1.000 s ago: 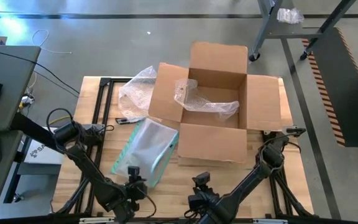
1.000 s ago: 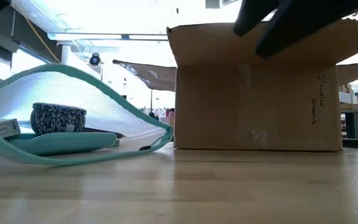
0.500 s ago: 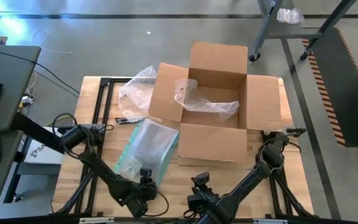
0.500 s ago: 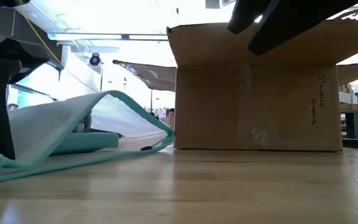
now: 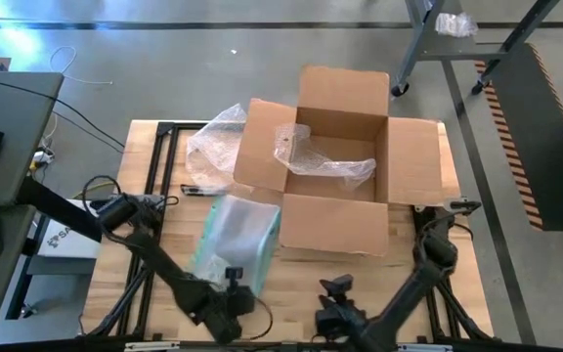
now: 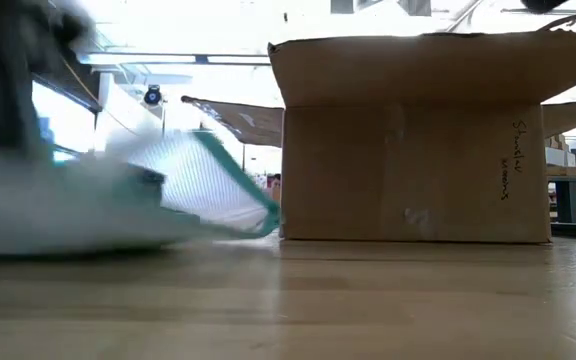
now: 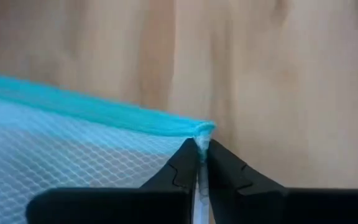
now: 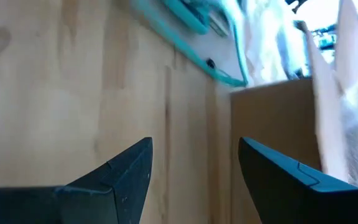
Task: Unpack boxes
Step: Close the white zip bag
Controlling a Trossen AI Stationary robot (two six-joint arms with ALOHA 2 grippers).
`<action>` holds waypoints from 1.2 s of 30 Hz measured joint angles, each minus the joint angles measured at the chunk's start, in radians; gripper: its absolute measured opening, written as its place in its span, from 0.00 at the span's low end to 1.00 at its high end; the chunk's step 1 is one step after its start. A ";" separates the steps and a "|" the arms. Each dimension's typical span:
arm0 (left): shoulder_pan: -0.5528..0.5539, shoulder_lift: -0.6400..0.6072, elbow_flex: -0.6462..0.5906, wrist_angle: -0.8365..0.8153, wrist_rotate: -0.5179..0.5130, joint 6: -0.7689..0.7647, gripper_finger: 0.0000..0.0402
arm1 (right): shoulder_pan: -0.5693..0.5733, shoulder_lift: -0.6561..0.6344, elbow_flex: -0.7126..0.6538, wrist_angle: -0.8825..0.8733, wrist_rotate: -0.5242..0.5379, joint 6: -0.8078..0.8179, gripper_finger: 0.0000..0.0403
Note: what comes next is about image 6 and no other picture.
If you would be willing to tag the brown cardboard box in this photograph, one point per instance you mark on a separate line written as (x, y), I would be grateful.
(418, 170)

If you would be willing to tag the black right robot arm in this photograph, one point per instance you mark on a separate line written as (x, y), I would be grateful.
(543, 5)

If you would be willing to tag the brown cardboard carton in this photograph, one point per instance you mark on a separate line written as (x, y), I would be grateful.
(557, 141)

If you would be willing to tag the white flat box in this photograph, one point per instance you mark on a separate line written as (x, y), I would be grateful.
(558, 156)

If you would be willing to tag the wooden top workbench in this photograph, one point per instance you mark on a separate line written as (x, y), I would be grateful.
(568, 172)

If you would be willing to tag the round black wall camera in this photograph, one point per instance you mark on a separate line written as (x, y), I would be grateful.
(152, 95)

